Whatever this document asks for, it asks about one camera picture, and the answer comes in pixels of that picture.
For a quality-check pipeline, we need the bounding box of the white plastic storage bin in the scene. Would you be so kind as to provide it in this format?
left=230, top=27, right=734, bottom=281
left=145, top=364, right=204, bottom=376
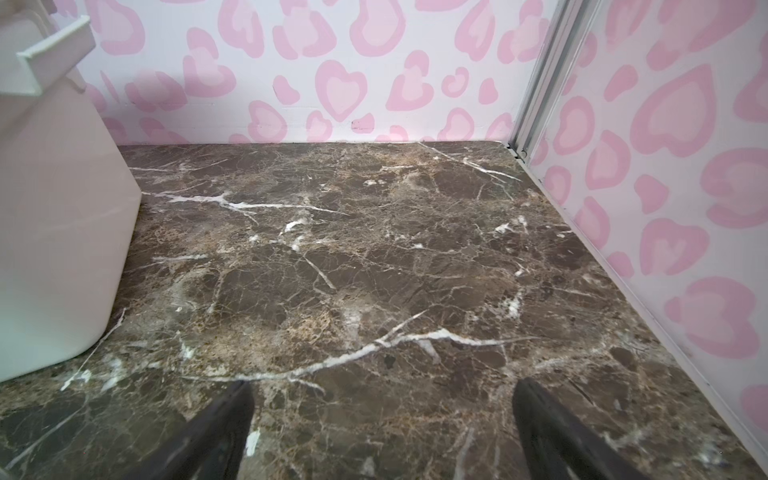
left=1, top=1, right=141, bottom=380

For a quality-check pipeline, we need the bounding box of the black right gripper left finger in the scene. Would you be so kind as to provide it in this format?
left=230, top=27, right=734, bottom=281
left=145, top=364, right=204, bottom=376
left=124, top=381, right=255, bottom=480

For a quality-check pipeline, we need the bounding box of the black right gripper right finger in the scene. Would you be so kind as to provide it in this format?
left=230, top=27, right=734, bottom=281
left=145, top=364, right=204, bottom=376
left=512, top=378, right=646, bottom=480

